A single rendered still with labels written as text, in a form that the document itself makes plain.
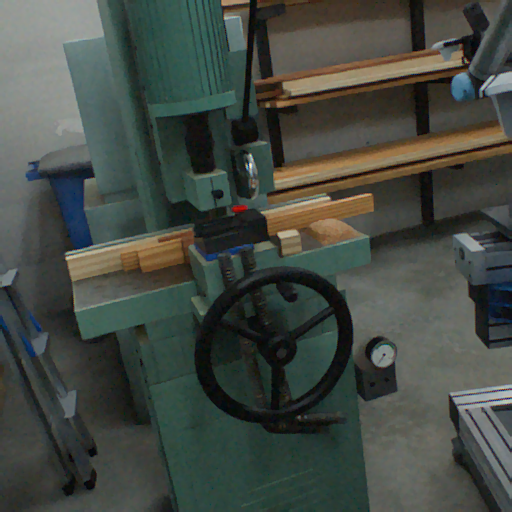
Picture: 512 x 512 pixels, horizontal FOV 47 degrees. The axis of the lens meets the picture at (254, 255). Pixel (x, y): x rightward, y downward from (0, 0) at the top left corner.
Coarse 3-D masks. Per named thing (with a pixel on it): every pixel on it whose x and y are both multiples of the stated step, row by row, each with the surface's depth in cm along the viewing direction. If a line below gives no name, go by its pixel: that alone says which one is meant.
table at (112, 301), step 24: (312, 240) 124; (360, 240) 121; (288, 264) 117; (312, 264) 119; (336, 264) 121; (360, 264) 123; (96, 288) 116; (120, 288) 114; (144, 288) 112; (168, 288) 111; (192, 288) 112; (96, 312) 108; (120, 312) 109; (144, 312) 111; (168, 312) 112
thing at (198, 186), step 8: (184, 176) 129; (192, 176) 121; (200, 176) 120; (208, 176) 119; (216, 176) 120; (224, 176) 120; (184, 184) 131; (192, 184) 122; (200, 184) 119; (208, 184) 120; (216, 184) 120; (224, 184) 121; (192, 192) 124; (200, 192) 120; (208, 192) 120; (224, 192) 121; (192, 200) 126; (200, 200) 120; (208, 200) 121; (216, 200) 121; (224, 200) 122; (200, 208) 121; (208, 208) 121
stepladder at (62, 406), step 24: (0, 264) 186; (0, 288) 176; (0, 312) 175; (24, 312) 193; (0, 336) 178; (24, 336) 182; (48, 336) 198; (24, 360) 181; (48, 360) 200; (24, 384) 184; (48, 384) 188; (72, 408) 197; (48, 432) 191; (72, 432) 195; (72, 456) 212; (72, 480) 199
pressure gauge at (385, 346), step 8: (376, 336) 124; (384, 336) 124; (368, 344) 124; (376, 344) 122; (384, 344) 122; (392, 344) 123; (368, 352) 123; (376, 352) 122; (384, 352) 123; (392, 352) 123; (376, 360) 123; (384, 360) 123; (392, 360) 124; (376, 368) 126
